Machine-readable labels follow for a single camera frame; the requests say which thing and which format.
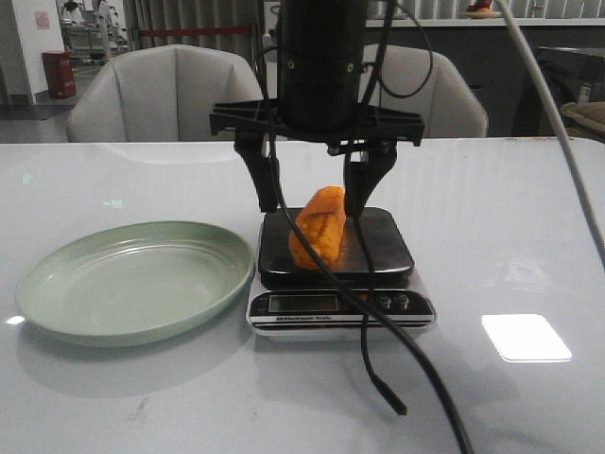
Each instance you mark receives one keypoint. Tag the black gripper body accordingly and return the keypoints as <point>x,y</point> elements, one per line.
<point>318,101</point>

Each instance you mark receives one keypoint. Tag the left grey upholstered chair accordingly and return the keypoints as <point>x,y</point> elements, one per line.
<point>160,94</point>

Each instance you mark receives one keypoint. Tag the fruit plate on counter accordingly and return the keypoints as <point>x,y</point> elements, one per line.
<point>480,9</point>

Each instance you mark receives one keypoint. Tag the right grey upholstered chair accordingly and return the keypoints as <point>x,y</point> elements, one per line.
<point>417,81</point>

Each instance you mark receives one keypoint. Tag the light green plate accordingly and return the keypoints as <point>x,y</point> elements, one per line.
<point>137,284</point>

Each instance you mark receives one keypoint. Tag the grey upholstered chair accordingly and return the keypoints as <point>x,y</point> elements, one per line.
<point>160,94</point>
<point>417,81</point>

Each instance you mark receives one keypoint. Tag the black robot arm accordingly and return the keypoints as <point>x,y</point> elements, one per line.
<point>320,51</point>

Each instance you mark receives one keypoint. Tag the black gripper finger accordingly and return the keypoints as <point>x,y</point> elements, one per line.
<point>252,147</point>
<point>365,165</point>

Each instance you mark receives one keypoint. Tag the orange corn cob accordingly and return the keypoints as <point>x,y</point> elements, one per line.
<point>322,222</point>

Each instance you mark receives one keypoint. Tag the red trash bin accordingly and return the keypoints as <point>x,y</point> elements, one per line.
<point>59,74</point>

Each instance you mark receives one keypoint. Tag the black silver kitchen scale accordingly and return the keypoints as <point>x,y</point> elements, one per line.
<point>292,304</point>

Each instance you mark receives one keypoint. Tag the dark grey counter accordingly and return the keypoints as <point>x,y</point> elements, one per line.
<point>570,52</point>

